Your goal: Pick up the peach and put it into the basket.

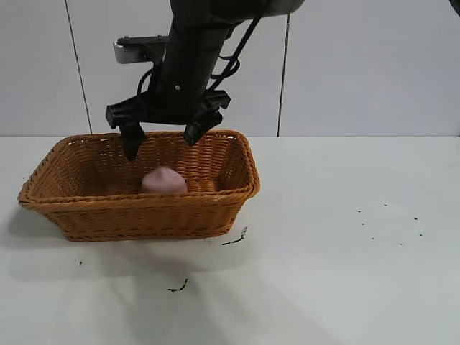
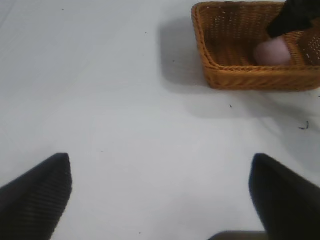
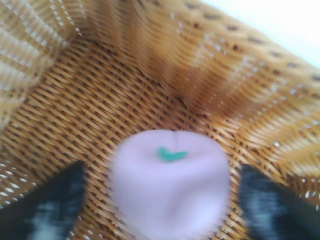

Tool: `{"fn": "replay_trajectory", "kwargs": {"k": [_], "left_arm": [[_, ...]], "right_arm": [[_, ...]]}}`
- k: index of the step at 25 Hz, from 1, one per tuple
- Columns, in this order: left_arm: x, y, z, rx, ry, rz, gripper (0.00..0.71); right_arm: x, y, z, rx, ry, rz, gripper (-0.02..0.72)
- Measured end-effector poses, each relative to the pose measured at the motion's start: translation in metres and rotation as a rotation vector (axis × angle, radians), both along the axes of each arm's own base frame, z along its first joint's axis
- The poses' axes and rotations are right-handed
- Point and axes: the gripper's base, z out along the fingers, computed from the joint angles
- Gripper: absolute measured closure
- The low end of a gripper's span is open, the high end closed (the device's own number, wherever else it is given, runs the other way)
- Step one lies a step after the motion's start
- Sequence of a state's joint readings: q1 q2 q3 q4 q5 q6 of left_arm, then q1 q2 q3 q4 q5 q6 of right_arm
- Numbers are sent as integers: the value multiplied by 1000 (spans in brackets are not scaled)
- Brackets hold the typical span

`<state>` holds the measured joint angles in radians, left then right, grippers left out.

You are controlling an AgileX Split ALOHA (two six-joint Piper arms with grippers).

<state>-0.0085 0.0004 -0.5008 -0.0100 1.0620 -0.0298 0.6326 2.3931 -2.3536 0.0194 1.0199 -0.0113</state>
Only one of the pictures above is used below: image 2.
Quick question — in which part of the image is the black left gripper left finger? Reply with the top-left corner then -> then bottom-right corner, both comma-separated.
0,152 -> 74,240

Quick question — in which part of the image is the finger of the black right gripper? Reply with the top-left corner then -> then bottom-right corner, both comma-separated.
265,0 -> 320,40

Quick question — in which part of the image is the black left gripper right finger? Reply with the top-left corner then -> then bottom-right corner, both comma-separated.
248,153 -> 320,240

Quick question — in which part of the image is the pink peach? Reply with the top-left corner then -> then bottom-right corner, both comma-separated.
252,39 -> 292,67

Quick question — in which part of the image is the brown woven wicker basket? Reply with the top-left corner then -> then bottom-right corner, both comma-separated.
191,1 -> 320,92

